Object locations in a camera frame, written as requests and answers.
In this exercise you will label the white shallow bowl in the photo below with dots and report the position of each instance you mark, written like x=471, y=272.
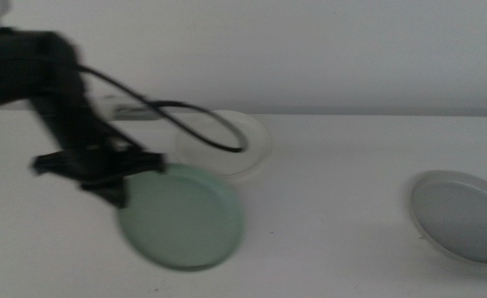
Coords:
x=252, y=136

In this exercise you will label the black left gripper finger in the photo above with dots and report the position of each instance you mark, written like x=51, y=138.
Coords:
x=123, y=192
x=107, y=190

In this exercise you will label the grey shallow bowl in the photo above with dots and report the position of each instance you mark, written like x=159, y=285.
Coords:
x=463, y=217

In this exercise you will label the pale green shallow bowl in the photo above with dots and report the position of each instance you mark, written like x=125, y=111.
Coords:
x=183, y=217

